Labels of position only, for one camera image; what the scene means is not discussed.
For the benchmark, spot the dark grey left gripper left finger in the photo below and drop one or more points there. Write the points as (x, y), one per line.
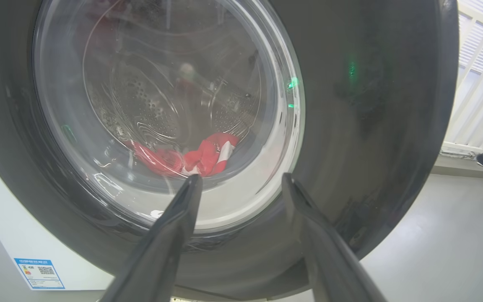
(162, 251)

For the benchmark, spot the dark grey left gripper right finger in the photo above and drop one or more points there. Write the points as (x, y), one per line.
(325, 260)

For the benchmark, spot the red garment with white stripe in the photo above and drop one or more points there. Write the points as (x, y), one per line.
(210, 155)

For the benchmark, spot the dark grey glass washing machine door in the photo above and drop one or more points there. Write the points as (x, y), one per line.
(350, 126)

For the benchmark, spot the steel perforated washing machine drum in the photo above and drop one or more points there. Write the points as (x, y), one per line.
(149, 105)

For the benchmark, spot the white washing machine body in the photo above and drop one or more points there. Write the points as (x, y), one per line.
(15, 235)

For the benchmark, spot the white slatted railing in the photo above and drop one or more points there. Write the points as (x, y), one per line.
(476, 105)

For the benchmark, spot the blue energy label sticker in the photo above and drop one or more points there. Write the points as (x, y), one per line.
(40, 273)

